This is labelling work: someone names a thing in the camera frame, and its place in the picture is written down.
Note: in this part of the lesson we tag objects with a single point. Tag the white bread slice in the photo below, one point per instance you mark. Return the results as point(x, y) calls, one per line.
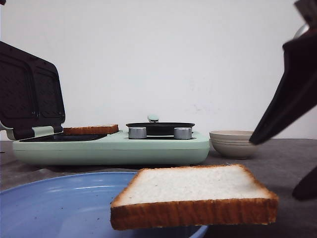
point(92, 130)
point(193, 195)

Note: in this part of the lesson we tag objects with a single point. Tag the left silver control knob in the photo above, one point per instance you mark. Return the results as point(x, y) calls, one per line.
point(137, 132)

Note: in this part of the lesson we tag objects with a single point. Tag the beige ribbed ceramic bowl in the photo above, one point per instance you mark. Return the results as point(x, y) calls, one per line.
point(233, 143)

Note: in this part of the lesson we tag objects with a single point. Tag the silver control knob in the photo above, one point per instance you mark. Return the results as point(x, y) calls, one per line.
point(137, 132)
point(183, 133)

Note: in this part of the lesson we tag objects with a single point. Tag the mint green breakfast maker base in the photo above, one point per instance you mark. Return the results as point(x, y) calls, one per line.
point(112, 149)

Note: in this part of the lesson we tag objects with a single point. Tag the right silver control knob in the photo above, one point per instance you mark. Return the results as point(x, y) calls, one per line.
point(183, 133)

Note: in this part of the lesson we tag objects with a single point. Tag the blue plastic plate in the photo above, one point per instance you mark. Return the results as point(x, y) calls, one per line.
point(76, 206)

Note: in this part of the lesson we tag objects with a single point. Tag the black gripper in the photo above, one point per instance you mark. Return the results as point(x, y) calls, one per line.
point(308, 11)

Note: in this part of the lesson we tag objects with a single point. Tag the grey table cloth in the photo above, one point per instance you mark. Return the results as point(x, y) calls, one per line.
point(279, 164)

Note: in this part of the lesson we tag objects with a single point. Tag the black frying pan green handle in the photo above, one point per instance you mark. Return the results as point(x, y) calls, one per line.
point(156, 128)

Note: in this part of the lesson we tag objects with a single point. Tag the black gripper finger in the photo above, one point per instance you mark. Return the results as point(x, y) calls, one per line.
point(296, 93)
point(306, 189)

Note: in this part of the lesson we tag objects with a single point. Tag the breakfast maker lid dark plate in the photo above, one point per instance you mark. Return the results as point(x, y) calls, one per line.
point(30, 94)

